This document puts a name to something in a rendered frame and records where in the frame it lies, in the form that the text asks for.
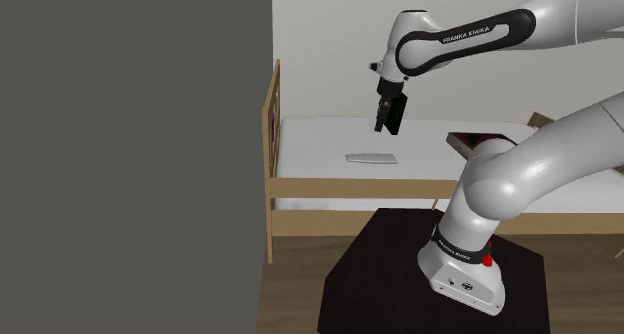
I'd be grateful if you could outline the red and tan book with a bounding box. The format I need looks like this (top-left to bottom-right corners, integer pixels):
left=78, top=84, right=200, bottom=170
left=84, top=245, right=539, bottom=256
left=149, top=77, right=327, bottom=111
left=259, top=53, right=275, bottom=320
left=445, top=131, right=518, bottom=159

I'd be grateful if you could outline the wooden bed with white mattress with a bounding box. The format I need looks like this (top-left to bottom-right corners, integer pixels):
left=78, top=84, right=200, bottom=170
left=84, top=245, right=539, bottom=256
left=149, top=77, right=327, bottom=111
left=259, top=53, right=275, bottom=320
left=261, top=58, right=624, bottom=266

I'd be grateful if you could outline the dark robot stand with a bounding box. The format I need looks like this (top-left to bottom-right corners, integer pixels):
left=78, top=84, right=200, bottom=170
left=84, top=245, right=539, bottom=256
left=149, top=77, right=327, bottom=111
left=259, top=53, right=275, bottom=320
left=316, top=207, right=552, bottom=334

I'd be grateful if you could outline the flat grey tablet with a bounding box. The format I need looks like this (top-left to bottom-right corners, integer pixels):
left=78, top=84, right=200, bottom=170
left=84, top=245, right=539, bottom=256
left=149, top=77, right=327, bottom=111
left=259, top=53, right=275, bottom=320
left=345, top=152, right=399, bottom=165

